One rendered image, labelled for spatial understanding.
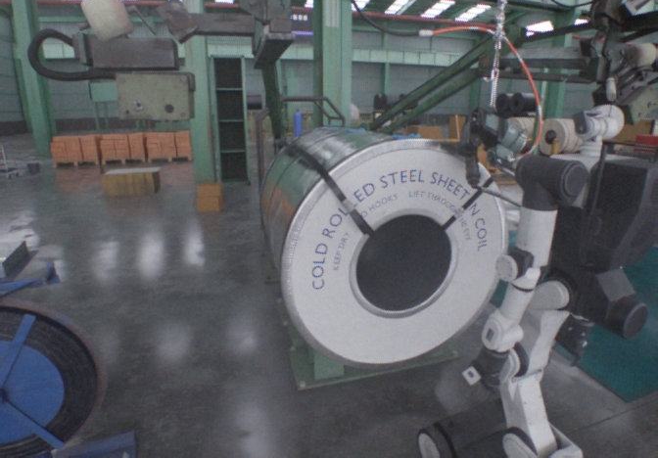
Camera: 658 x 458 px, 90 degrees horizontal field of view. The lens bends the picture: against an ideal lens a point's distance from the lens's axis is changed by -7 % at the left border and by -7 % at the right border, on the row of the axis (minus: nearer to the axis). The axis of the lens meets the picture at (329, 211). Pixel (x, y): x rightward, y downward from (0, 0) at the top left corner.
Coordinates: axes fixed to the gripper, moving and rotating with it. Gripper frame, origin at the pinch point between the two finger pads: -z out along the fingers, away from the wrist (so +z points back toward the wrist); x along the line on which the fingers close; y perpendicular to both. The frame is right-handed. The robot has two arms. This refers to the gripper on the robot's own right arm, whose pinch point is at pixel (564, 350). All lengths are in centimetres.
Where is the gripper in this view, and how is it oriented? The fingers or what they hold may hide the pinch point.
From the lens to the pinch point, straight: 174.6
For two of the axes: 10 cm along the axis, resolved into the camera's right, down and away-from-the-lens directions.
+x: -3.4, -4.4, 8.3
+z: 0.7, -8.9, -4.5
